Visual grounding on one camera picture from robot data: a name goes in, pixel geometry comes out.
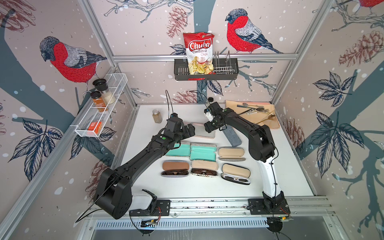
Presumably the grey teal glasses case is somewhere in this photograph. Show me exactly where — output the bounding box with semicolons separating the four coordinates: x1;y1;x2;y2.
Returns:
222;125;242;147

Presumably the pink glasses case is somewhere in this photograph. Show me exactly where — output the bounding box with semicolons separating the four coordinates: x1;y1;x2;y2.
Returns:
192;123;216;139
173;141;191;148

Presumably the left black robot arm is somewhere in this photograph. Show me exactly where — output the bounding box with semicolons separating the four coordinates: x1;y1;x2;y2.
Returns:
94;114;195;219

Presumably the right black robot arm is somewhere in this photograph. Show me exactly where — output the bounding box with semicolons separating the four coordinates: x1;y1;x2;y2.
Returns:
204;102;285;214

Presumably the brown case with sunglasses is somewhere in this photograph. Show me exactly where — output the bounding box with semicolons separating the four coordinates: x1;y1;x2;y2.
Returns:
161;160;190;178

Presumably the beige empty open case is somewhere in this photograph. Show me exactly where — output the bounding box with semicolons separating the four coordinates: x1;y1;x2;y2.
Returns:
218;147;246;162

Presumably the patterned case with sunglasses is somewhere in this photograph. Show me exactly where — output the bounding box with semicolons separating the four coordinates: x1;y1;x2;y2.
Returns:
191;160;219;178

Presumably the black case with glasses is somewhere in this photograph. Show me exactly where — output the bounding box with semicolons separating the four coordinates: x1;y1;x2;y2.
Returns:
221;164;251;186

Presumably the brown spice jar on table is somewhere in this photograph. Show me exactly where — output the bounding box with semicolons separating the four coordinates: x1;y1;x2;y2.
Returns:
152;109;163;124

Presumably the iridescent cutlery piece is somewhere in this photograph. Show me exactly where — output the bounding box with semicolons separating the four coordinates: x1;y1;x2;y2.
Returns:
237;104;265;109

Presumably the silver spoon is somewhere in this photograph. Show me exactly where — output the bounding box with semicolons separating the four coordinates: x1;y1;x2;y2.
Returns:
243;103;263;108

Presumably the black ladle spoon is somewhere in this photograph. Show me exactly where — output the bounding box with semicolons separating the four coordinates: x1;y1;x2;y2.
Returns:
240;108;269;115

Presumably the gold spoon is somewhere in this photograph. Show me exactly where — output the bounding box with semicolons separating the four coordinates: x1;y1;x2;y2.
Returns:
257;114;276;124

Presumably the red Chuba chips bag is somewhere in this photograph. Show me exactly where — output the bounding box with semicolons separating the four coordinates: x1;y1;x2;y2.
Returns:
183;32;214;75

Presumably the small orange box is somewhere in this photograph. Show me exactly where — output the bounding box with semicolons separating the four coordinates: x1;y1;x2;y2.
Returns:
87;121;103;134

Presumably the orange spice jar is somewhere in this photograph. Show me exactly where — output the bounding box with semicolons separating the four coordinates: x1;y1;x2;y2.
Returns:
90;91;108;113

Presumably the black lid salt grinder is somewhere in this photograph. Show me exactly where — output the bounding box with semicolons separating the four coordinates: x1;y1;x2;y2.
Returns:
93;79;116;105

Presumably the white patterned cutlery handle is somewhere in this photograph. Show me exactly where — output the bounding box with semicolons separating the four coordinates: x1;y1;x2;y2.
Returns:
247;110;260;115

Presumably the black wire wall basket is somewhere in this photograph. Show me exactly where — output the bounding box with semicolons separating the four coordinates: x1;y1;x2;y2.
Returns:
174;53;239;81

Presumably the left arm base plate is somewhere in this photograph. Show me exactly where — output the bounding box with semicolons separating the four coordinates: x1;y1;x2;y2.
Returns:
129;200;171;217

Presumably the white wire wall shelf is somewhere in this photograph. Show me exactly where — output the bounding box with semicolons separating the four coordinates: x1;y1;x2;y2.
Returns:
75;74;128;139

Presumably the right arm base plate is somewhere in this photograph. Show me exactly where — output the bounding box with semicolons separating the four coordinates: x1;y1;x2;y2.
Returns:
247;198;291;216

